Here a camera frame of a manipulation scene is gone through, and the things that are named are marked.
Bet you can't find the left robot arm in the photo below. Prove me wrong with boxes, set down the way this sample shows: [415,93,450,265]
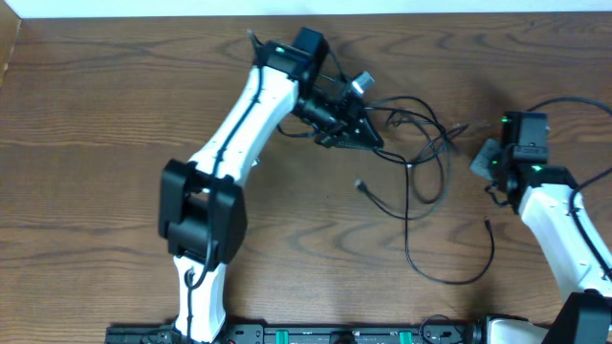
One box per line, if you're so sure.
[158,28,383,343]

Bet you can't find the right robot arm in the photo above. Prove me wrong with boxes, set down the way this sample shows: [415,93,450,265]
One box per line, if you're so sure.
[465,111,611,344]

